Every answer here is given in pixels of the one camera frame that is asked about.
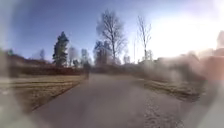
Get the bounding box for row of distant trees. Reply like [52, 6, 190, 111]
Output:
[33, 39, 154, 67]

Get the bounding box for tall bare tree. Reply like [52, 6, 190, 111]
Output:
[95, 9, 128, 65]

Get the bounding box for grey asphalt path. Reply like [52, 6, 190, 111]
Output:
[29, 73, 224, 128]

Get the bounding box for thin bare tree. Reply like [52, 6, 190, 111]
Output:
[136, 14, 153, 62]

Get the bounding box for dark conifer tree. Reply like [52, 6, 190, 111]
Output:
[52, 31, 70, 68]

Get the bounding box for dry grass verge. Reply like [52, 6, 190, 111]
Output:
[133, 78, 208, 103]

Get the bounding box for brown bushes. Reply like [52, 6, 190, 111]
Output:
[126, 49, 224, 84]

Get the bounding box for dark hedge bank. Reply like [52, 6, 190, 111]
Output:
[0, 49, 88, 78]

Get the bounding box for dry grass field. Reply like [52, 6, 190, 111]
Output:
[0, 74, 88, 114]

